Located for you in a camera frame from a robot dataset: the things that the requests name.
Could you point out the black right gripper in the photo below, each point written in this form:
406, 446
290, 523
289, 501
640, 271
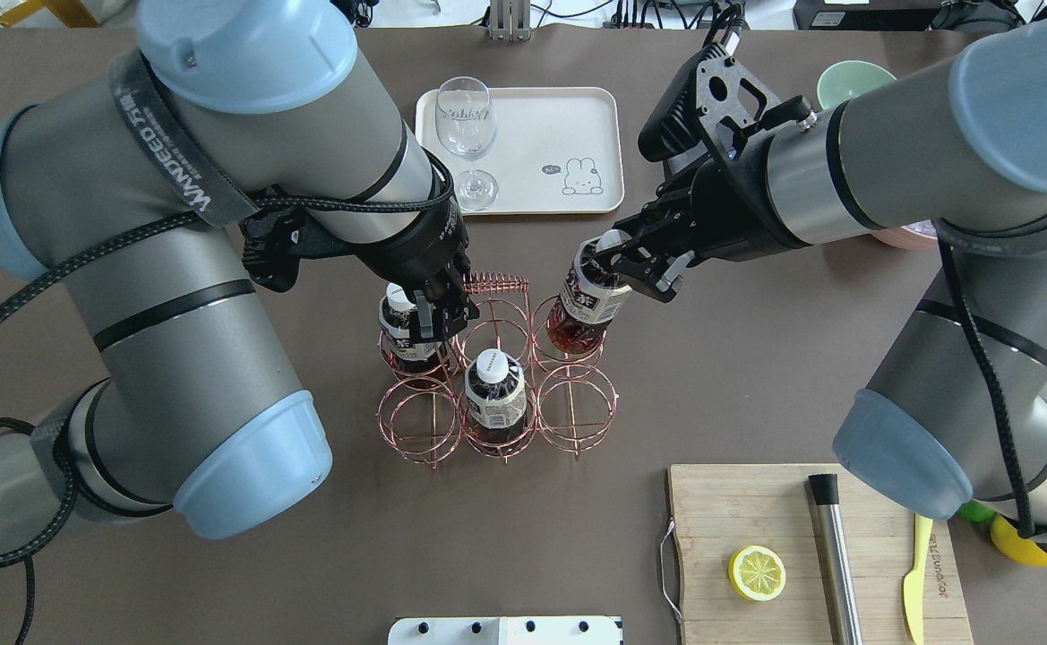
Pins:
727, 208

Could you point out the green lime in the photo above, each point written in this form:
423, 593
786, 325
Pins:
976, 512

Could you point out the clear wine glass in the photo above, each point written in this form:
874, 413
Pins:
466, 127

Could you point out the copper wire bottle basket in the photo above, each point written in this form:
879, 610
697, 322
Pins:
572, 403

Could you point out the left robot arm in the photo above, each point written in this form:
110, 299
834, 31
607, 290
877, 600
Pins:
237, 138

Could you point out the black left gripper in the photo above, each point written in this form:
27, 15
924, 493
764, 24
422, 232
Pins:
417, 244

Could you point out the yellow plastic knife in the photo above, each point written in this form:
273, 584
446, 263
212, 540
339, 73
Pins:
913, 582

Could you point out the yellow lemon lower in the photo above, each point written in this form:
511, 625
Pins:
1004, 535

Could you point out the green bowl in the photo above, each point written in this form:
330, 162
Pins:
849, 79

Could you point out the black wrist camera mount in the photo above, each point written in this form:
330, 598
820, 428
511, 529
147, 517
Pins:
716, 101

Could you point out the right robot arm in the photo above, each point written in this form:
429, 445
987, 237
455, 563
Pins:
955, 412

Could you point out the pink ice bowl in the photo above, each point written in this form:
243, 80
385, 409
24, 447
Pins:
916, 236

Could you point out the tea bottle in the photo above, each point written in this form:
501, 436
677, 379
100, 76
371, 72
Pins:
496, 398
592, 295
396, 313

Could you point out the white cup rack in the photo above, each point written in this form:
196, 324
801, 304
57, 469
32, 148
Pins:
535, 629

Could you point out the steel muddler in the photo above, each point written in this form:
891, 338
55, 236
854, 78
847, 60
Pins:
839, 578

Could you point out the half lemon slice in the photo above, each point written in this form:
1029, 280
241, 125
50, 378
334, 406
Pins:
757, 573

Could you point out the cream serving tray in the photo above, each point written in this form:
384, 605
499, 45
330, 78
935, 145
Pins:
557, 151

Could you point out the bamboo cutting board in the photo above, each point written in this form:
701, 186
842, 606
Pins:
720, 508

